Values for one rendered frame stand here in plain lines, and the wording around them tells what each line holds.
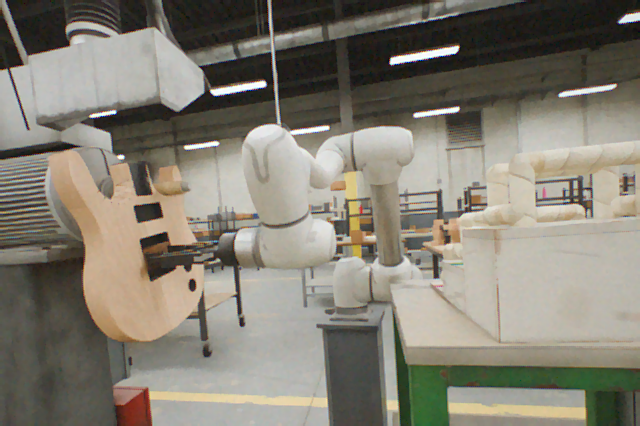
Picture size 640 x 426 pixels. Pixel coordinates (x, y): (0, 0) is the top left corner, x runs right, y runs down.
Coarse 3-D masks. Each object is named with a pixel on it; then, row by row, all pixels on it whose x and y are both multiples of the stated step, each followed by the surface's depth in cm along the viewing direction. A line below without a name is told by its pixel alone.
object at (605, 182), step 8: (608, 168) 51; (616, 168) 50; (600, 176) 51; (608, 176) 51; (616, 176) 50; (600, 184) 51; (608, 184) 51; (616, 184) 50; (600, 192) 51; (608, 192) 51; (616, 192) 51; (600, 200) 52; (608, 200) 51; (600, 208) 52; (608, 208) 51; (600, 216) 52; (608, 216) 51; (616, 216) 51
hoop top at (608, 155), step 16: (608, 144) 44; (624, 144) 43; (512, 160) 46; (528, 160) 45; (544, 160) 44; (560, 160) 44; (576, 160) 44; (592, 160) 44; (608, 160) 43; (624, 160) 43
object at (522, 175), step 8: (512, 168) 46; (520, 168) 45; (528, 168) 45; (512, 176) 46; (520, 176) 45; (528, 176) 45; (512, 184) 46; (520, 184) 45; (528, 184) 45; (512, 192) 46; (520, 192) 45; (528, 192) 45; (512, 200) 47; (520, 200) 45; (528, 200) 45; (528, 208) 45; (528, 216) 45; (512, 224) 47; (520, 224) 46; (528, 224) 45; (536, 224) 46
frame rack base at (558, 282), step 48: (480, 240) 51; (528, 240) 45; (576, 240) 44; (624, 240) 43; (480, 288) 52; (528, 288) 45; (576, 288) 44; (624, 288) 43; (528, 336) 45; (576, 336) 44; (624, 336) 43
